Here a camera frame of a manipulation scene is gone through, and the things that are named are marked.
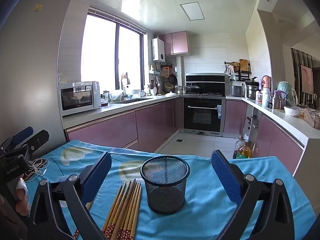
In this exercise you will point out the kitchen window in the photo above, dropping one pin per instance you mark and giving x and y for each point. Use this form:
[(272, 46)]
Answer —
[(100, 55)]

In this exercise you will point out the person's left hand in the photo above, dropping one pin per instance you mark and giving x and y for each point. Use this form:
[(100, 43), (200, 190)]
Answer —
[(23, 206)]

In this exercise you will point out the black mesh utensil holder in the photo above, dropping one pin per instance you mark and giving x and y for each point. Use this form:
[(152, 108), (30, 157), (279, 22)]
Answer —
[(165, 192)]

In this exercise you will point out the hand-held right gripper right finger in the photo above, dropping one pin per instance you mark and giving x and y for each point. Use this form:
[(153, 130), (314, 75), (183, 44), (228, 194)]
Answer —
[(225, 177)]

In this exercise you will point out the built-in black oven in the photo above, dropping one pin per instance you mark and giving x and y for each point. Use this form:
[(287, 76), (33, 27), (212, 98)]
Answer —
[(200, 117)]

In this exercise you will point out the pink wall cabinet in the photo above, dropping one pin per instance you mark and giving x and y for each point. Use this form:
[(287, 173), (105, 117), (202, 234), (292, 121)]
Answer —
[(178, 42)]

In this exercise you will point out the black range hood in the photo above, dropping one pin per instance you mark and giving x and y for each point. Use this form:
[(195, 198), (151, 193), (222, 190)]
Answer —
[(205, 78)]

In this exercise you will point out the white pot lid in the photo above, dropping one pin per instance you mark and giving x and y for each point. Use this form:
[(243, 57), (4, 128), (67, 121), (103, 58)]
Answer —
[(171, 94)]

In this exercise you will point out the stainless steel pot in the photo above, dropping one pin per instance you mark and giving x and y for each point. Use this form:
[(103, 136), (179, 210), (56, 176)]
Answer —
[(251, 92)]

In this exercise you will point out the silver rice cooker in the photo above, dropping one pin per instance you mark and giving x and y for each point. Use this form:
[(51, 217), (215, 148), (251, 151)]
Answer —
[(237, 91)]

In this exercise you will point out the ceiling light panel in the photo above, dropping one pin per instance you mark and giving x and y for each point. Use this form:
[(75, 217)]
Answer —
[(192, 11)]

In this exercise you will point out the hanging frying pan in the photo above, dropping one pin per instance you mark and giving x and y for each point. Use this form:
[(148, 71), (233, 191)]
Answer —
[(173, 79)]

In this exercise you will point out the white plastic bottle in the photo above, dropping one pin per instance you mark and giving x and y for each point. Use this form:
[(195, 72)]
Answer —
[(266, 98)]

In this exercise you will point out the wooden cutting board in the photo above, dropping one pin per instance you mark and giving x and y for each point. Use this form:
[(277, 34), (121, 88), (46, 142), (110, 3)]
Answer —
[(243, 65)]

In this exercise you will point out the clear storage basket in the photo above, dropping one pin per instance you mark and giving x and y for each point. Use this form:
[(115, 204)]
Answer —
[(312, 118)]

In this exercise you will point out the white microwave oven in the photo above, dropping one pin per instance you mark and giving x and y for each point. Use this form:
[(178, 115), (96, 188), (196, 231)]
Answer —
[(77, 100)]

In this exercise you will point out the white water heater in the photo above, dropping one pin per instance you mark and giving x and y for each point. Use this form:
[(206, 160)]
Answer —
[(158, 50)]

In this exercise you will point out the bundle of wooden chopsticks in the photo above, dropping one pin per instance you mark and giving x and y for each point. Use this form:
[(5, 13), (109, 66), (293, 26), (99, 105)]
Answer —
[(125, 210)]

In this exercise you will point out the purple lidded jug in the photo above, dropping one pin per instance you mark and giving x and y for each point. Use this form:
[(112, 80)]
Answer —
[(278, 101)]

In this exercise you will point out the black wall rack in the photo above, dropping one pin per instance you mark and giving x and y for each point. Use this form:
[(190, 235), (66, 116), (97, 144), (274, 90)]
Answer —
[(243, 74)]

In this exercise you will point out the white bowl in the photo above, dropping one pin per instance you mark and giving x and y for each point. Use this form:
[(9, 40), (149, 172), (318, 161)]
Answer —
[(292, 111)]

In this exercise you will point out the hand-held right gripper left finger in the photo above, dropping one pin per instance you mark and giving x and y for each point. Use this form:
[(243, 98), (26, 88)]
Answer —
[(97, 177)]

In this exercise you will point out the framed wall picture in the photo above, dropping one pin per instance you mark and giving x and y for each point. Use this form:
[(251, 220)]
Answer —
[(306, 80)]

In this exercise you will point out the pink peninsula base cabinets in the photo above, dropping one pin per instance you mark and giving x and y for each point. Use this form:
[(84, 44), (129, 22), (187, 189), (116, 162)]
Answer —
[(275, 140)]

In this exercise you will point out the dark liquid bottle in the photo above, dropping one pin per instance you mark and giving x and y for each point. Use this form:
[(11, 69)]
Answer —
[(237, 151)]

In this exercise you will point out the pink thermos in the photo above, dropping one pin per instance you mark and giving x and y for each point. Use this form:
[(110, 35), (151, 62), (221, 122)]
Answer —
[(267, 82)]

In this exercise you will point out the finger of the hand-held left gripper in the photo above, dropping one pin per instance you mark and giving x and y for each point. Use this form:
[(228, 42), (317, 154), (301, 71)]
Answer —
[(37, 138), (23, 133)]

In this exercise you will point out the kitchen sink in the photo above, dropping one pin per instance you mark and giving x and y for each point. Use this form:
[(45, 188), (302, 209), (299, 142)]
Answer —
[(130, 100)]

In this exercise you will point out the grey refrigerator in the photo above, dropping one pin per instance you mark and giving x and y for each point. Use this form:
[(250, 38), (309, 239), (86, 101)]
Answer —
[(30, 67)]

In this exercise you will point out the narrow pink base cabinet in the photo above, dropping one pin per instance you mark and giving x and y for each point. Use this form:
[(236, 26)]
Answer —
[(233, 116)]

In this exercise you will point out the green kitchen appliance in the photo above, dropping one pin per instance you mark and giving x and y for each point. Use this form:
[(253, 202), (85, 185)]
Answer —
[(286, 87)]

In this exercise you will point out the blue floral tablecloth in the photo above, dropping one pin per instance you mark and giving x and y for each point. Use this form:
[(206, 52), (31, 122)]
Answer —
[(205, 205)]

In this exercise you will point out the black wok with lid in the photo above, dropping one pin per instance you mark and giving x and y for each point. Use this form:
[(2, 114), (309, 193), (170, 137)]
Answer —
[(192, 88)]

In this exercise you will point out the yellow cooking oil bottle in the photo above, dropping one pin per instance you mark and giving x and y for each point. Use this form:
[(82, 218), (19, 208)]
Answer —
[(245, 152)]

